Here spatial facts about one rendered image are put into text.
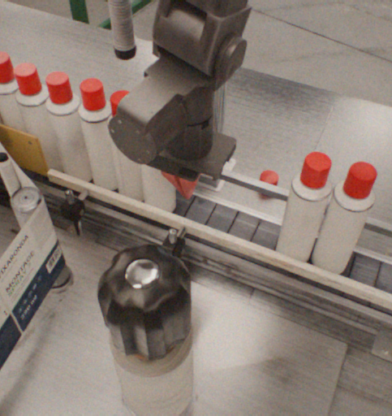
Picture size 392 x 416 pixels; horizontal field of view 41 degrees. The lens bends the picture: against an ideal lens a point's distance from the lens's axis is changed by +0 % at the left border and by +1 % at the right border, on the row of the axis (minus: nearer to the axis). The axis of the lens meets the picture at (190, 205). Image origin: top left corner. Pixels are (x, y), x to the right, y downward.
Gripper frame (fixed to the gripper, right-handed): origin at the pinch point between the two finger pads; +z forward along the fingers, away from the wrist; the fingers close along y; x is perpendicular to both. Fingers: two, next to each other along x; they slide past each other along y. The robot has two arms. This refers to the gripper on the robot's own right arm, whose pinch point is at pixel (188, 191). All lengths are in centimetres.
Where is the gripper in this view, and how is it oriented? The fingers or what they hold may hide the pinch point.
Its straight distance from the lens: 69.1
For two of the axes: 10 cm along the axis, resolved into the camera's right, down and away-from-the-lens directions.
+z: 0.0, 6.2, 7.9
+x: 4.3, -7.1, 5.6
